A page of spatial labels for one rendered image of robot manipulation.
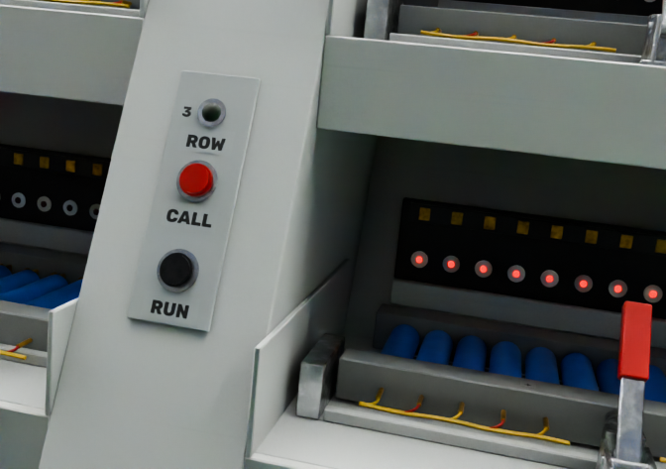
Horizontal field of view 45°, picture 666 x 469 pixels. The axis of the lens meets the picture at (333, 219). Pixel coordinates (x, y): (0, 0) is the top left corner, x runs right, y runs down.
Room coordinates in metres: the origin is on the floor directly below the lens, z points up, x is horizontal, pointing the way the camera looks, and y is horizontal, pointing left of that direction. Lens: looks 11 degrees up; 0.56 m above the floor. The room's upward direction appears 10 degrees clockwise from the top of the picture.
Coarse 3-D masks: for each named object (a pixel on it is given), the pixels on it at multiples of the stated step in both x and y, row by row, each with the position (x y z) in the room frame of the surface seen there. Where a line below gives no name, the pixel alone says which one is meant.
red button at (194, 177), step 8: (192, 168) 0.37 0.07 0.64; (200, 168) 0.37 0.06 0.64; (184, 176) 0.37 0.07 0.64; (192, 176) 0.37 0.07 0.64; (200, 176) 0.37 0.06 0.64; (208, 176) 0.37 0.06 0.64; (184, 184) 0.37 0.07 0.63; (192, 184) 0.37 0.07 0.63; (200, 184) 0.37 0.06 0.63; (208, 184) 0.37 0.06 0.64; (184, 192) 0.37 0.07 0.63; (192, 192) 0.37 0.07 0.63; (200, 192) 0.37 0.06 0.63
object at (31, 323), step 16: (0, 304) 0.45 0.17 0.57; (16, 304) 0.45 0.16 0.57; (0, 320) 0.44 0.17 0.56; (16, 320) 0.44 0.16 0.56; (32, 320) 0.44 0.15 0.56; (48, 320) 0.43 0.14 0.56; (0, 336) 0.44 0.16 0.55; (16, 336) 0.44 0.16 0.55; (32, 336) 0.44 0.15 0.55; (0, 352) 0.42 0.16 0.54
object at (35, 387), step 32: (0, 224) 0.58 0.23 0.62; (32, 224) 0.57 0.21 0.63; (64, 320) 0.38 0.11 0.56; (64, 352) 0.38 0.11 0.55; (0, 384) 0.41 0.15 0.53; (32, 384) 0.41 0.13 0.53; (0, 416) 0.39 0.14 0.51; (32, 416) 0.38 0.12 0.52; (0, 448) 0.39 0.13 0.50; (32, 448) 0.39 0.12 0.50
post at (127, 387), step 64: (192, 0) 0.38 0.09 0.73; (256, 0) 0.37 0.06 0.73; (320, 0) 0.36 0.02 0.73; (192, 64) 0.38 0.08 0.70; (256, 64) 0.37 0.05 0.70; (320, 64) 0.37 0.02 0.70; (128, 128) 0.38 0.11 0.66; (256, 128) 0.37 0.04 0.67; (128, 192) 0.38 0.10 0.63; (256, 192) 0.37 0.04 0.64; (320, 192) 0.41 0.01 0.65; (128, 256) 0.38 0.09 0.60; (256, 256) 0.37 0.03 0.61; (320, 256) 0.44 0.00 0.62; (128, 320) 0.38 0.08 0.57; (256, 320) 0.36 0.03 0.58; (64, 384) 0.38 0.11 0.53; (128, 384) 0.38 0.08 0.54; (192, 384) 0.37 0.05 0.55; (64, 448) 0.38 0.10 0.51; (128, 448) 0.37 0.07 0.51; (192, 448) 0.37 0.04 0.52
